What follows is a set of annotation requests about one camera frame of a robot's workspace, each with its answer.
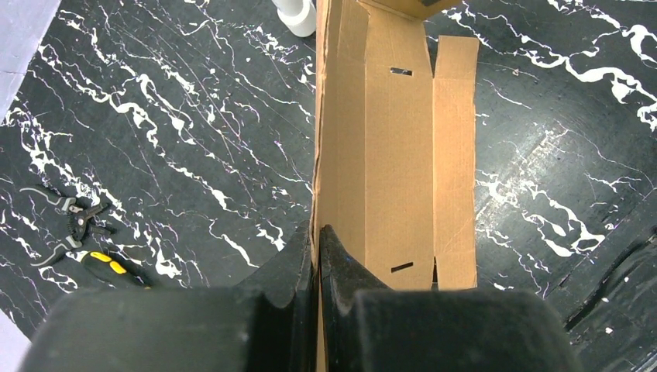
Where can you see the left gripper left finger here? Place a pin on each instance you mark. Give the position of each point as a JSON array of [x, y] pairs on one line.
[[266, 322]]

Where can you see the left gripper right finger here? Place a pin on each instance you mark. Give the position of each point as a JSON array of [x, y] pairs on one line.
[[369, 326]]

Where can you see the brown cardboard box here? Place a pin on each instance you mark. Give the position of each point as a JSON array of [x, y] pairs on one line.
[[395, 138]]

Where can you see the yellow black screwdriver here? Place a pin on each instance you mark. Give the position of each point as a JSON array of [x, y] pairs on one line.
[[110, 271]]

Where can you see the black pliers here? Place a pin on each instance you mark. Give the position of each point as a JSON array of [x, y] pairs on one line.
[[79, 223]]

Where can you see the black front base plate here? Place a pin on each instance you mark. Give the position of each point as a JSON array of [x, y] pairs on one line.
[[608, 301]]

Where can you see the white PVC pipe frame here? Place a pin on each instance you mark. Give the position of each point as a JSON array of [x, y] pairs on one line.
[[299, 16]]

